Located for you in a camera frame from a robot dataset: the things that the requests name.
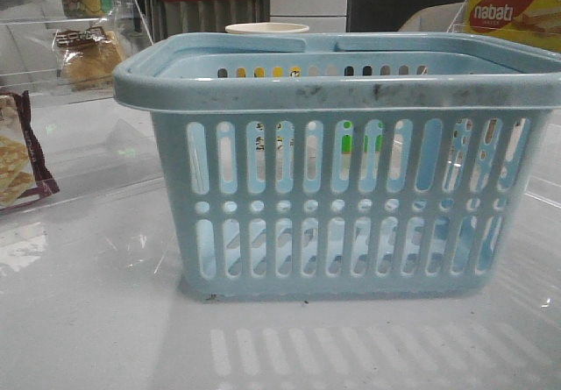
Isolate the packaged bread slice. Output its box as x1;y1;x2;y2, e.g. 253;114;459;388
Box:
53;25;126;90

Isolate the light blue plastic basket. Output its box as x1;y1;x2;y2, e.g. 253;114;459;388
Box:
113;32;560;299

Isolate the white paper cup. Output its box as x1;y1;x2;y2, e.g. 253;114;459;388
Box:
225;22;309;35

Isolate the clear acrylic shelf left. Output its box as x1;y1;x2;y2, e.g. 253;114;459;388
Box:
1;0;162;228

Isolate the brown cracker packet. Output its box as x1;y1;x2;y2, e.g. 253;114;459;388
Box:
1;91;60;212

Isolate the yellow nabati wafer box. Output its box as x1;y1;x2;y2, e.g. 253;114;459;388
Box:
463;0;560;53

